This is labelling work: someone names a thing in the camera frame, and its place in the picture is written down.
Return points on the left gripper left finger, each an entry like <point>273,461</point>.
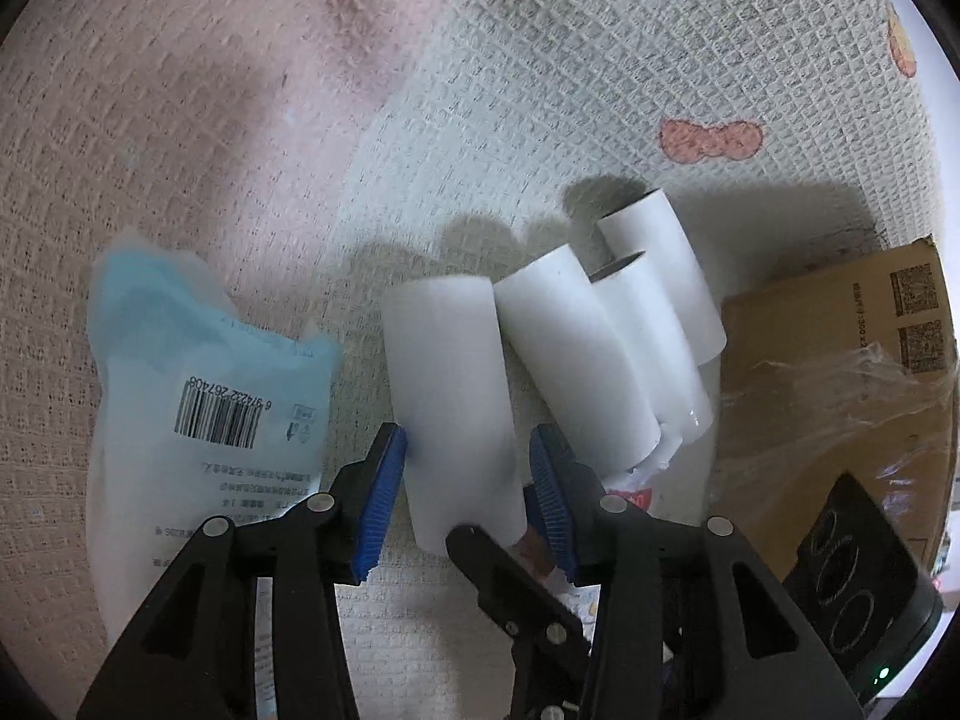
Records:
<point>190,649</point>

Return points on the pink cartoon patterned cloth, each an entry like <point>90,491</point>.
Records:
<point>314,151</point>

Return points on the brown cardboard box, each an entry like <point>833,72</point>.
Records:
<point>852,368</point>

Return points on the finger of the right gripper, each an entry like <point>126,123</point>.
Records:
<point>548,649</point>

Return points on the white red spout pouch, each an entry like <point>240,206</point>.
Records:
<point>645,479</point>

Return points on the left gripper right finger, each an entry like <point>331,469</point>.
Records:
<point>691,623</point>

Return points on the white paper roll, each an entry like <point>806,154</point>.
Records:
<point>450,394</point>
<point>650,225</point>
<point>555,322</point>
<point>645,320</point>

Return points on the blue white wipes packet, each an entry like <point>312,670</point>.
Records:
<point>201,414</point>

